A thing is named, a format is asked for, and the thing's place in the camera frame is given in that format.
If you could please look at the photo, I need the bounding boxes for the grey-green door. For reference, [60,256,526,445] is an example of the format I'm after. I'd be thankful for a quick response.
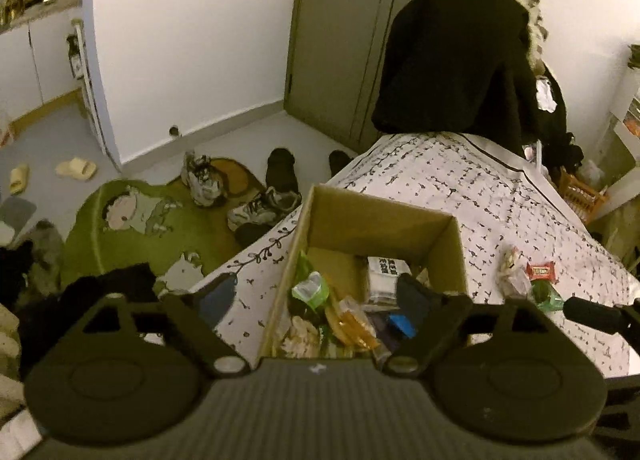
[284,0,482,151]

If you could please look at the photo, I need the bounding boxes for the green cartoon rug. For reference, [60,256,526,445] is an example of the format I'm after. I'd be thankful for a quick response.
[60,156,267,301]

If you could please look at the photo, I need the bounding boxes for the grey white sneaker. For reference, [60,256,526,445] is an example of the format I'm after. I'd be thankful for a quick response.
[226,187,303,233]
[180,151,228,207]

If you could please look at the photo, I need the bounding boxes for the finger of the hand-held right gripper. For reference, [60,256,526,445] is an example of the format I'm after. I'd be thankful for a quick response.
[562,296,640,337]

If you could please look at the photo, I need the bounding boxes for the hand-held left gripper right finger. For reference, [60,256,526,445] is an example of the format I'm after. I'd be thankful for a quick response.
[384,274,555,377]

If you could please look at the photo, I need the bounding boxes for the black cloth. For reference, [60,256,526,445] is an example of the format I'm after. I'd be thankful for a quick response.
[30,262,158,341]

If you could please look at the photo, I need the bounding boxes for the white cabinet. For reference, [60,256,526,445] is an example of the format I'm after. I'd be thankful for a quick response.
[0,14,87,127]

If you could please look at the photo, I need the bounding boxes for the grey floor mat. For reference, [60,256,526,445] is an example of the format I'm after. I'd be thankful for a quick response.
[0,196,38,227]

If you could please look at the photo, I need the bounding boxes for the pile of black clothes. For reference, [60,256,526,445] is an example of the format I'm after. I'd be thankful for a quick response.
[524,64,585,181]

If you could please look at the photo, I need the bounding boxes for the dark bottle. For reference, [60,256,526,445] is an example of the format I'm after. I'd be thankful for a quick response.
[67,34,84,81]

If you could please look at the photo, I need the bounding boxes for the black coat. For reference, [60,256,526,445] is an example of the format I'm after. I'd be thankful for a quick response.
[371,0,542,141]

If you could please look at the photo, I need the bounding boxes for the grey furry cloth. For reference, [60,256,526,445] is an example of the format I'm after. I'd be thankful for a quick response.
[20,220,66,285]

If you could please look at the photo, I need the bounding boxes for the red snack packet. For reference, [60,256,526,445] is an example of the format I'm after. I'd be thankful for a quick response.
[526,261,558,283]

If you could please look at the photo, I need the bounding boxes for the white shelf unit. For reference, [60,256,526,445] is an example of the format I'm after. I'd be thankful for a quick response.
[594,44,640,223]

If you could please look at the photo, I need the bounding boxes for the light green snack packet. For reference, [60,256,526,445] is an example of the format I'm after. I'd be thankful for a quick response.
[291,251,331,305]

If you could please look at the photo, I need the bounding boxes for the white packet with black label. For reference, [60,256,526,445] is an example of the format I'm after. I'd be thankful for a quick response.
[366,256,413,303]

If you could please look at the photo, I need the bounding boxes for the brown cardboard box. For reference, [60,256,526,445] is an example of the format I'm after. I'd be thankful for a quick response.
[257,183,471,372]

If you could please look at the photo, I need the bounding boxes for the beige slipper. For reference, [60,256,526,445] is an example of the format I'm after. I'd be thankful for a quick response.
[55,158,99,181]
[9,164,31,195]

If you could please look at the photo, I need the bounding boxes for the small clear snack bag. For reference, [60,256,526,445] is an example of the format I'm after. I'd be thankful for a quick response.
[498,246,532,299]

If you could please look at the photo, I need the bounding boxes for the clear bag of beige snacks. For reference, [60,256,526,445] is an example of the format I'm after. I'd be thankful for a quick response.
[279,315,324,359]

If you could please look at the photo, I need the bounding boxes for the orange plastic basket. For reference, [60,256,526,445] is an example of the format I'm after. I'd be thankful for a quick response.
[557,166,610,221]

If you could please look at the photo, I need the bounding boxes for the black sock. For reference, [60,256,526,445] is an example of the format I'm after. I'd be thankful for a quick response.
[328,150,354,175]
[265,148,300,191]

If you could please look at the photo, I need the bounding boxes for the orange snack packets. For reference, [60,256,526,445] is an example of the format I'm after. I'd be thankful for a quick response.
[324,296,381,352]

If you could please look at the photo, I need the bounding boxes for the blue snack packet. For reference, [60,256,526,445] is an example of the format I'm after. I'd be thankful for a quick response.
[389,314,418,339]

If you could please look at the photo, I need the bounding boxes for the white wire rack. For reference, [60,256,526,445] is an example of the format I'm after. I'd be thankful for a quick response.
[69,18,122,171]

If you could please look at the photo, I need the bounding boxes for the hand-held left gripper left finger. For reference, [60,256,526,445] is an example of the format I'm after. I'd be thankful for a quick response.
[79,273,252,378]

